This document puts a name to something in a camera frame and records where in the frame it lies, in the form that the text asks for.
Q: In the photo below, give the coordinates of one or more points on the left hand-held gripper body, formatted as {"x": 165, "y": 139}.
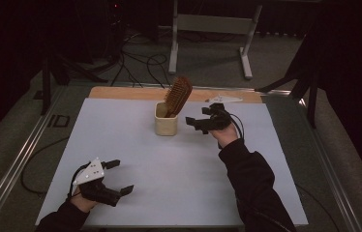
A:
{"x": 90, "y": 174}

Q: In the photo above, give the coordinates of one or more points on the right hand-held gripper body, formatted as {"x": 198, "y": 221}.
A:
{"x": 217, "y": 121}

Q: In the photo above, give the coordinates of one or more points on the beige square cup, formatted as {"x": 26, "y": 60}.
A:
{"x": 166, "y": 127}

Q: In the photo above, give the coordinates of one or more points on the brown wooden hairbrush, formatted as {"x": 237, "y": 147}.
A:
{"x": 179, "y": 93}

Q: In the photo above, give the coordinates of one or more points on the person's right hand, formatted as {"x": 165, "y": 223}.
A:
{"x": 225, "y": 135}

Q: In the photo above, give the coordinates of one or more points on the person's left hand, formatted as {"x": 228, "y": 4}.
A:
{"x": 82, "y": 203}

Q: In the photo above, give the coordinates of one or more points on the white table mat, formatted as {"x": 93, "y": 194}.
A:
{"x": 137, "y": 154}

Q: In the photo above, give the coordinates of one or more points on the black metal stand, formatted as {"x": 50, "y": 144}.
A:
{"x": 312, "y": 106}
{"x": 45, "y": 90}

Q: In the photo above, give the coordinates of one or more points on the dark equipment rack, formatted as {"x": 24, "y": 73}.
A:
{"x": 105, "y": 25}

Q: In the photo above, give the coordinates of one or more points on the aluminium rail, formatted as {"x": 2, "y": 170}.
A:
{"x": 22, "y": 154}
{"x": 327, "y": 161}
{"x": 272, "y": 92}

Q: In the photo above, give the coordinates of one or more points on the white metal table frame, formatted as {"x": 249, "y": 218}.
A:
{"x": 213, "y": 24}

